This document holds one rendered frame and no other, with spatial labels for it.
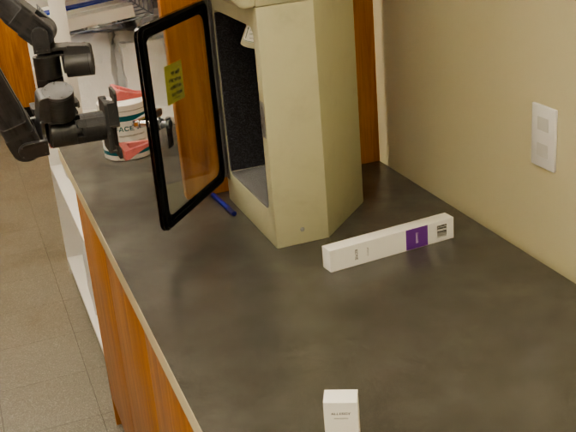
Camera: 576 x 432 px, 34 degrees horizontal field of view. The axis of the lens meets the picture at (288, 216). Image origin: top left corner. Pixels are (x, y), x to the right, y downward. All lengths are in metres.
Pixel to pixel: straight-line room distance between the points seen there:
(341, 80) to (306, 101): 0.13
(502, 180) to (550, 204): 0.16
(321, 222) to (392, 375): 0.53
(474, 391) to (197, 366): 0.42
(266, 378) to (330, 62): 0.68
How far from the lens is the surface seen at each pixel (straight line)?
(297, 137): 1.77
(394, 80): 2.21
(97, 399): 3.24
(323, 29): 1.78
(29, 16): 2.05
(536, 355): 1.46
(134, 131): 2.45
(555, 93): 1.67
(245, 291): 1.68
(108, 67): 3.05
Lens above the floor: 1.68
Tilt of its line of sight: 22 degrees down
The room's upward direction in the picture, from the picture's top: 5 degrees counter-clockwise
